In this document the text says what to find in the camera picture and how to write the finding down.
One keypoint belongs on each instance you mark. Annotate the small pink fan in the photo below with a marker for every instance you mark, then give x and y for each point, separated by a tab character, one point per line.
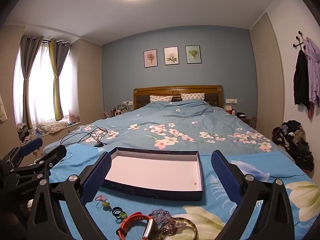
73	118

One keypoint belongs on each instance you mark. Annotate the blue floral duvet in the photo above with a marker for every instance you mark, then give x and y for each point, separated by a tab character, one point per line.
175	120

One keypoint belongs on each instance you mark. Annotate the green framed leaf picture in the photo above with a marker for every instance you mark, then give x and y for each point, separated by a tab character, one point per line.
193	54

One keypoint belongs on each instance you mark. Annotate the dark clothes pile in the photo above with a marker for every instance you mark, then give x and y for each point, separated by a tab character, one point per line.
297	145

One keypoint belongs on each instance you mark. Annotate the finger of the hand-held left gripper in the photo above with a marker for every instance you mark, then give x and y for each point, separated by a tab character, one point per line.
53	155
31	147

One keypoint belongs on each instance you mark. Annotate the navy shallow box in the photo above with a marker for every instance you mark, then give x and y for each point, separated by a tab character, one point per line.
155	170

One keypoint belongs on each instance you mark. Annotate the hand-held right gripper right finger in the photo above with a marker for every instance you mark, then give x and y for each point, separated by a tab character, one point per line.
225	177

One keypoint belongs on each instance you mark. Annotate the yellow and grey curtain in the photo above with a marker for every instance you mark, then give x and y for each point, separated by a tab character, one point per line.
58	67

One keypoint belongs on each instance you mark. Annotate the black wall coat rack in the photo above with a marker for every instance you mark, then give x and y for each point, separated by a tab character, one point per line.
298	40

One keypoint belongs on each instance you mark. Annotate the wooden bed headboard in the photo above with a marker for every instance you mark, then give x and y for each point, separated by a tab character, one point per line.
175	90

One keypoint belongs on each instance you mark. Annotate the dark nightstand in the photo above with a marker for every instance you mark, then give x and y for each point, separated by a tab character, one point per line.
242	115

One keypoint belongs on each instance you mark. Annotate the bedside bottles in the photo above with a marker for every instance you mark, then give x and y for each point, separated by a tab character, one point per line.
117	111

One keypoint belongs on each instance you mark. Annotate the white framed flower picture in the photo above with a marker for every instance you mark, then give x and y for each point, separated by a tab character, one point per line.
171	55

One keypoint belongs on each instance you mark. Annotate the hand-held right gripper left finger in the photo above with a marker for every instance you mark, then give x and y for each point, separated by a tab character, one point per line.
96	180

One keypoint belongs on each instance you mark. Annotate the red and white box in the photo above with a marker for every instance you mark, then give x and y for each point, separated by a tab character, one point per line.
228	110

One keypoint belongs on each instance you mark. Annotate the black jacket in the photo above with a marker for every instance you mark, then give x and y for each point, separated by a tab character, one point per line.
301	80

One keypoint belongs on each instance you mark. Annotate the gold bangle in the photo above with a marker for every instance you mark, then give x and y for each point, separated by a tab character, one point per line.
192	224

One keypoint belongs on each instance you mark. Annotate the pink framed flower picture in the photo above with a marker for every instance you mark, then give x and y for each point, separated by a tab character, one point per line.
150	58

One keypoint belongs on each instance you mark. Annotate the purple jacket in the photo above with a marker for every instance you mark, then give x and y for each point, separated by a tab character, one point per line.
313	75

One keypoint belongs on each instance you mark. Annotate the white sheer curtain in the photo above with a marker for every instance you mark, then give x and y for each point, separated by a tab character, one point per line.
41	92

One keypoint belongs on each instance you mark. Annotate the light clothes pile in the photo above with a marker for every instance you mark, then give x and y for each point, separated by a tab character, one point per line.
52	127

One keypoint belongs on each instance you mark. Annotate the beige wardrobe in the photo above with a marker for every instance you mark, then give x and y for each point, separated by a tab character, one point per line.
267	80

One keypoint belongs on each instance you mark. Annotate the dotted pillow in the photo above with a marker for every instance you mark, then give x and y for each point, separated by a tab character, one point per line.
192	96
161	98

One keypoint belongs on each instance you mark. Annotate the white wall socket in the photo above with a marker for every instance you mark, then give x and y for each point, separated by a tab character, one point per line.
127	103
231	101

